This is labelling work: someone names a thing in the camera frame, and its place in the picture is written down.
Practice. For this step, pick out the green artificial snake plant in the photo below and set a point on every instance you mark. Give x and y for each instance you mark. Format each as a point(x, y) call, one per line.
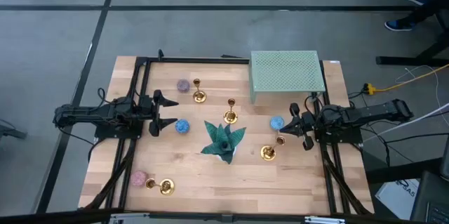
point(219, 139)

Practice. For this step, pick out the short gold candle holder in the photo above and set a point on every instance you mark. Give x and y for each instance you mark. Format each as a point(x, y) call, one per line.
point(199, 96)

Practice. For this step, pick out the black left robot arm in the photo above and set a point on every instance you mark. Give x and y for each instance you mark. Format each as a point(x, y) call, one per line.
point(87, 113)

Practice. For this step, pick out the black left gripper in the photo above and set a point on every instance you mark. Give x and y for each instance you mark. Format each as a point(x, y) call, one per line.
point(155, 111)

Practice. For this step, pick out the white round plant pot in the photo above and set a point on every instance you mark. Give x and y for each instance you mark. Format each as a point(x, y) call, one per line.
point(235, 151)

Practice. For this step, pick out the black crossbar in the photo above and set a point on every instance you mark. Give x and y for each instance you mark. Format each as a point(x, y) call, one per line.
point(52, 217)

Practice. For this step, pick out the light blue patterned candle tin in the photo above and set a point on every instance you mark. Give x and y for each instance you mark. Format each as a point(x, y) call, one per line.
point(277, 123)

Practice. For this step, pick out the silver metal bracket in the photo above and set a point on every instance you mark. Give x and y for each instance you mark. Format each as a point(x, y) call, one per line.
point(324, 220)
point(128, 217)

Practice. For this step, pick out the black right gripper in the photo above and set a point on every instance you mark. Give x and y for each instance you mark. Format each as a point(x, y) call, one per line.
point(304, 124)

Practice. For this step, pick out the medium gold candle holder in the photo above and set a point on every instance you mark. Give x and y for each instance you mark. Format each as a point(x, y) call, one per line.
point(230, 117)

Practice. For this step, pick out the black laptop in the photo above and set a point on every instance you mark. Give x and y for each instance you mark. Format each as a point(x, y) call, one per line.
point(429, 196)

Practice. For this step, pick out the person's leg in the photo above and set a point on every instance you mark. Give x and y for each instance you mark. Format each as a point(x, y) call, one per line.
point(428, 10)

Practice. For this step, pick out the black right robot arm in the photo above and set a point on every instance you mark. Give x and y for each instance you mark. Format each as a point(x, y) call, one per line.
point(368, 111)

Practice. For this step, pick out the white printed box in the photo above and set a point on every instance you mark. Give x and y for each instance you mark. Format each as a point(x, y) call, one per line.
point(396, 196)

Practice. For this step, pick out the grey stand foot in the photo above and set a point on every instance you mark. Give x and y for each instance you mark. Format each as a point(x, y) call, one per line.
point(10, 132)

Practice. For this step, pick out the black desk leg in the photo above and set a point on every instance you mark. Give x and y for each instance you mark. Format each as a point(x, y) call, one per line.
point(403, 172)
point(410, 60)

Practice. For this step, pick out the green perforated metal shelf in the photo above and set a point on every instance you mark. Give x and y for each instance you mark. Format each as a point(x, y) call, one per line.
point(286, 71)

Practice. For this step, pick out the tall gold candle holder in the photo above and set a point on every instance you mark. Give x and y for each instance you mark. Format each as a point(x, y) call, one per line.
point(268, 152)
point(167, 186)

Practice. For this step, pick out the black aluminium table frame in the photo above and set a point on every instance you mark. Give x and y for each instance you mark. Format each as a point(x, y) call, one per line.
point(200, 59)

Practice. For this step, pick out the purple patterned candle tin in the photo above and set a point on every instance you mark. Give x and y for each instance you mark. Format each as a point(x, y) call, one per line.
point(183, 85)

